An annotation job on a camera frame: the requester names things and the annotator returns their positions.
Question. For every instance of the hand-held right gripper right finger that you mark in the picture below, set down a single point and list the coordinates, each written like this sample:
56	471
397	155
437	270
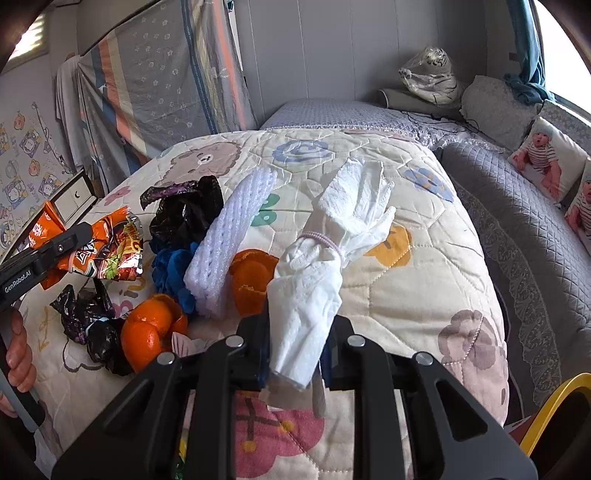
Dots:
341	355

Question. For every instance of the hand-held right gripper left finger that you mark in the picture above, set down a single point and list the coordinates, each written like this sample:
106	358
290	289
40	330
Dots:
251	355

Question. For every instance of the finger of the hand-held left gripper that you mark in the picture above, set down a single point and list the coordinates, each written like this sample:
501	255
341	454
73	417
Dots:
60	244

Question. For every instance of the orange snack packet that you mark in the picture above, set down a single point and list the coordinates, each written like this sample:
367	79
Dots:
115	254

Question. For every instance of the white tissue paper bundle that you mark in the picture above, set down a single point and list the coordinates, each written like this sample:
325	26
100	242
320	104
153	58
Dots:
304	295

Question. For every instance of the small orange peel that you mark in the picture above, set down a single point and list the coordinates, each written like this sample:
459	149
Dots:
251	277

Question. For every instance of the black plastic bag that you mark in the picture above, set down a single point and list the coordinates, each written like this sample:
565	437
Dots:
99	337
184	221

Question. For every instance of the large orange peel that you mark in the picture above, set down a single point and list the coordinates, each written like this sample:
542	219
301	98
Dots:
147	332

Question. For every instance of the white foam net sleeve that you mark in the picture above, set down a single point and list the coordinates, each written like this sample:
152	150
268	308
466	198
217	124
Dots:
221	249

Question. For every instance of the yellow trash bin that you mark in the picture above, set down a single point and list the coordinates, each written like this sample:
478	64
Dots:
549	406

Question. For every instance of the person's left hand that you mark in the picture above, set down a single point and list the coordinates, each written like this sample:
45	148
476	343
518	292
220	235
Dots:
21	364

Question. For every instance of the small white cabinet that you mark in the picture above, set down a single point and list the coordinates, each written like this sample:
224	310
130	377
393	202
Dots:
74	196

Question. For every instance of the cartoon printed quilt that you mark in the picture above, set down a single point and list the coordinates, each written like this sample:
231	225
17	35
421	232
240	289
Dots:
415	277

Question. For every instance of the blue crumpled paper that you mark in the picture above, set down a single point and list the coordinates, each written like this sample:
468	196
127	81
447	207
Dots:
173	272

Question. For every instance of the white hanging cloth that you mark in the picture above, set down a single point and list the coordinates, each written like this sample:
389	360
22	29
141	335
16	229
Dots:
69	106

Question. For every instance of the striped wrapped mattress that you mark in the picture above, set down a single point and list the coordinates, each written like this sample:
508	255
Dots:
161	83

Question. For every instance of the small window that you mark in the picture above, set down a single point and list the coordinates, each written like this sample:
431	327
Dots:
30	41

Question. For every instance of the grey quilted sofa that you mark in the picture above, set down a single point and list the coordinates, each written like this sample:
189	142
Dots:
508	207

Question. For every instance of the baby print pillow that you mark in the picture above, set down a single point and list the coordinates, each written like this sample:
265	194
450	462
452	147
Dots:
582	203
540	157

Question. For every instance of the tiger plush toy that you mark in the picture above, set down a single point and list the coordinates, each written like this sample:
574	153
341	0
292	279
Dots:
438	83

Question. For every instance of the grey quilted cushion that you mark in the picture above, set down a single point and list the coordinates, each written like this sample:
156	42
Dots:
498	110

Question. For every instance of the blue curtain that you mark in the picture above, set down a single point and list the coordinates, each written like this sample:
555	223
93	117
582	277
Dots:
526	46

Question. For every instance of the large window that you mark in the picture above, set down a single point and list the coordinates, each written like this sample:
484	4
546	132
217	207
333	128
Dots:
568	55

